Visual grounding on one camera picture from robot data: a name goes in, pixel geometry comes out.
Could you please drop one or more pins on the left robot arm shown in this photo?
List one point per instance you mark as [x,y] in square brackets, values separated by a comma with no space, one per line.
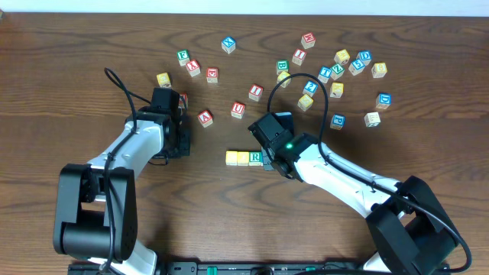
[96,213]

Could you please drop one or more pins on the red I block centre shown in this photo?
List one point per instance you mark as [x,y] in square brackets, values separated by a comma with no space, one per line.
[255,93]

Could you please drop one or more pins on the red I block upper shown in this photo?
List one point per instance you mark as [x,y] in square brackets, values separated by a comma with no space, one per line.
[299,56]

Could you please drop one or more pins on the blue 5 block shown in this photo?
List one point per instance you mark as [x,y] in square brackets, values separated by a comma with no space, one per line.
[356,67]

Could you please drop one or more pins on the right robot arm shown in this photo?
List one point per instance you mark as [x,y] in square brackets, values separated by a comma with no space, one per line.
[410,229]

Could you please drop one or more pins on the yellow block hammer side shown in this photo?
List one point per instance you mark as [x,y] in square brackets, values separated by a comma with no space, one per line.
[336,90]

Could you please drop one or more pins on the yellow block upper right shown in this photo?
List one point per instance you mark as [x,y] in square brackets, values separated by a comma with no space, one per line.
[342,57]

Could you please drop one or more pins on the red u block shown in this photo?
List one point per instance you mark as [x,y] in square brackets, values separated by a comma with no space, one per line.
[238,110]
[183,100]

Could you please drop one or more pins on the red U block left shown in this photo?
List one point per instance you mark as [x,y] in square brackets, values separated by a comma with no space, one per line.
[183,100]

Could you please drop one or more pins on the red X block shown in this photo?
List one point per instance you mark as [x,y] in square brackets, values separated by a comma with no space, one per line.
[193,68]

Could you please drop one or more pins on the green F block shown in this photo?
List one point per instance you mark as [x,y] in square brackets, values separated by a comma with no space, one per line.
[183,57]

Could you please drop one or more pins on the blue X block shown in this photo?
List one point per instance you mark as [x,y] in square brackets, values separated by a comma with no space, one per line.
[228,44]

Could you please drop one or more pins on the yellow 8 block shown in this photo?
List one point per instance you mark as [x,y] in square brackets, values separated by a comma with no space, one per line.
[379,70]

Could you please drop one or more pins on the red block top right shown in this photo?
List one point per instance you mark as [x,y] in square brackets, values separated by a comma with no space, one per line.
[308,40]

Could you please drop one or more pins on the green B block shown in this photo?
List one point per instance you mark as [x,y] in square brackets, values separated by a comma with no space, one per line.
[282,66]

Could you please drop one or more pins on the blue P block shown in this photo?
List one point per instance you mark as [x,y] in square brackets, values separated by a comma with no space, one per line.
[337,122]

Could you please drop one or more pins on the blue T block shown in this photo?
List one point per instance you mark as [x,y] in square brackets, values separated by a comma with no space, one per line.
[324,74]

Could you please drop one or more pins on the blue 2 block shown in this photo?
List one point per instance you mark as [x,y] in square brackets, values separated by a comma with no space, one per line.
[310,88]

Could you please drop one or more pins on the blue D block right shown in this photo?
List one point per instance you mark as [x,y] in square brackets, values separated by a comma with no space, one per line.
[383,101]

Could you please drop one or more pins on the red E block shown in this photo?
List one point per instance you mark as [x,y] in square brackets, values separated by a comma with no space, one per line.
[212,75]

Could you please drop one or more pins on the blue d block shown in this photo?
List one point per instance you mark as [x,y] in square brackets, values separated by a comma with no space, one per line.
[383,101]
[364,56]

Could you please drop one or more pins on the red U block centre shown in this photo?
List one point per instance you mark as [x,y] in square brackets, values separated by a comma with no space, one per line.
[238,110]

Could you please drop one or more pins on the yellow block far left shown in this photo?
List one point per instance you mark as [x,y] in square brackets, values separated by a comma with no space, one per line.
[164,80]

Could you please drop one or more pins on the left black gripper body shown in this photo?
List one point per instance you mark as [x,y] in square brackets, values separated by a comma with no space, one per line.
[183,138]

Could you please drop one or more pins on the red A block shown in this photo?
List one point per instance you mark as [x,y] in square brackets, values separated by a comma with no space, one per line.
[205,118]

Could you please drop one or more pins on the yellow C block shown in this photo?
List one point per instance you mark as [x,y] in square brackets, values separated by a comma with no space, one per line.
[231,158]

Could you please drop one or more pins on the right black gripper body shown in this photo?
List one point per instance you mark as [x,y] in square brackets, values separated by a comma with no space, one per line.
[268,164]

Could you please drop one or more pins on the yellow S block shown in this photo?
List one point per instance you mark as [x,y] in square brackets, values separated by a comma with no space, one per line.
[305,102]

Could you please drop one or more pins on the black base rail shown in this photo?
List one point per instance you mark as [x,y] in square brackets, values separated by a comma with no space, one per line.
[193,268]

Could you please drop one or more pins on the yellow block centre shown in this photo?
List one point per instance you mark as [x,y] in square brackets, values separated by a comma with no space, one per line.
[284,79]

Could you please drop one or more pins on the blue D block upper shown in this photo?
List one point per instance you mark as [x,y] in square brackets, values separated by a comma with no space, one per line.
[364,56]

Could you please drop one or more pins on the red i block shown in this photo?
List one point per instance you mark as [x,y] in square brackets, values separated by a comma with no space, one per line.
[299,56]
[255,93]

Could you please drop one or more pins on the plain wood L block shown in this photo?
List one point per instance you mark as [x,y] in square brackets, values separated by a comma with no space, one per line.
[372,119]

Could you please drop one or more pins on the yellow O block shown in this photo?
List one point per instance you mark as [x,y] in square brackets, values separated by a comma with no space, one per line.
[243,158]

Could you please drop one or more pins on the green R block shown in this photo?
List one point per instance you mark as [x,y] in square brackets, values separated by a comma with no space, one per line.
[255,158]

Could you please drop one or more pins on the green Z block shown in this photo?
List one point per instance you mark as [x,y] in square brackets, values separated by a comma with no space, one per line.
[337,71]

